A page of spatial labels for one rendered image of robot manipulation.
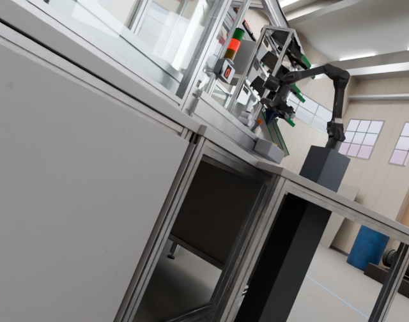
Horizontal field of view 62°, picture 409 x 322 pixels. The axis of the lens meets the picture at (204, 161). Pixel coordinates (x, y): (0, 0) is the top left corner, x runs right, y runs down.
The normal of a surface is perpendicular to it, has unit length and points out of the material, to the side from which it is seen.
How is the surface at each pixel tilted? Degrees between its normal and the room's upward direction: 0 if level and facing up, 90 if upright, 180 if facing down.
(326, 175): 90
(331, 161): 90
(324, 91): 90
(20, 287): 90
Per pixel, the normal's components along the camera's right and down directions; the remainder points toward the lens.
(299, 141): 0.39, 0.15
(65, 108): 0.80, 0.33
